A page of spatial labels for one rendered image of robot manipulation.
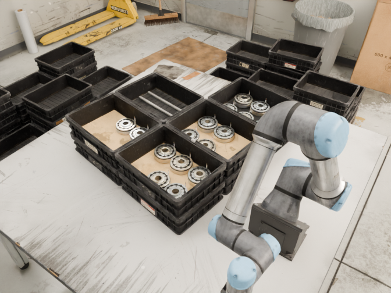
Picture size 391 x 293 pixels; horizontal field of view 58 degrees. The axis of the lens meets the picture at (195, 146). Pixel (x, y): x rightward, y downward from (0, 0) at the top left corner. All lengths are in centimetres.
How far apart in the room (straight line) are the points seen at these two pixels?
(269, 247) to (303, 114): 39
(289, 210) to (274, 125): 48
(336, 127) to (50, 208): 127
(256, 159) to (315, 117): 20
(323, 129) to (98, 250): 101
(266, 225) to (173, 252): 39
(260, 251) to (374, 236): 167
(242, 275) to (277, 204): 48
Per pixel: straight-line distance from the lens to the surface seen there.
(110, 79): 319
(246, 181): 107
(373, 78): 408
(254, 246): 107
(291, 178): 141
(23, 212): 179
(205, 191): 150
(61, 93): 290
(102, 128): 190
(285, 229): 141
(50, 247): 162
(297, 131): 101
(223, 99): 200
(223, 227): 111
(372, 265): 252
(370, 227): 269
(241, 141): 177
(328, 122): 99
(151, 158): 167
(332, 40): 381
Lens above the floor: 197
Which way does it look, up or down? 41 degrees down
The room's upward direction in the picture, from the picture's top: straight up
